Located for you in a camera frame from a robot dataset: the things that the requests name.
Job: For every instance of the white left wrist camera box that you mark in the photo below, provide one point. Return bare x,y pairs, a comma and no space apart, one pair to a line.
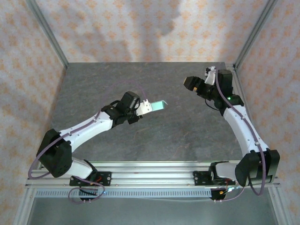
143,107

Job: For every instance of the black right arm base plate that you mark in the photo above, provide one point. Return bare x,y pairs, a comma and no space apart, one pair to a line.
199,178

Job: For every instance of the black mounting bracket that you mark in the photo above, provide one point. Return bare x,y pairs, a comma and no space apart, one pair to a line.
89,199
216,197

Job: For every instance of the aluminium mounting rail beam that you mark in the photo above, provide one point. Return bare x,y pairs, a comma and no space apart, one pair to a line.
152,175

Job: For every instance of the light blue paper box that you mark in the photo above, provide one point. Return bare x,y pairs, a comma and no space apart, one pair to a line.
157,106

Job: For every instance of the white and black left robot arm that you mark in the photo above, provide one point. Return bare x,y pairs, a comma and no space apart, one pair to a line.
89,129

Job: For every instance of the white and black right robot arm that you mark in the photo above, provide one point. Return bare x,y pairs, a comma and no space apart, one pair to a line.
241,131

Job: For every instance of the aluminium side rail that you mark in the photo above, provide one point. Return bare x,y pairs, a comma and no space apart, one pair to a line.
237,80

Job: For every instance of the small green circuit board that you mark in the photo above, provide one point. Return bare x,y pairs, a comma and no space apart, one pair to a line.
234,188

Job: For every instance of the aluminium frame post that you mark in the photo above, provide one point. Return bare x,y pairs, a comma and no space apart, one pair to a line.
23,208
280,206
50,35
254,35

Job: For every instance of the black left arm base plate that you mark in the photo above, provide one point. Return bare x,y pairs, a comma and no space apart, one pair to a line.
105,178

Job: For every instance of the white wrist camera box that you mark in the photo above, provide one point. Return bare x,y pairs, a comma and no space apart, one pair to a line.
211,77
143,107

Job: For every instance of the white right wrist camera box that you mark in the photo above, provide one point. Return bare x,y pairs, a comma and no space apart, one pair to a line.
211,77

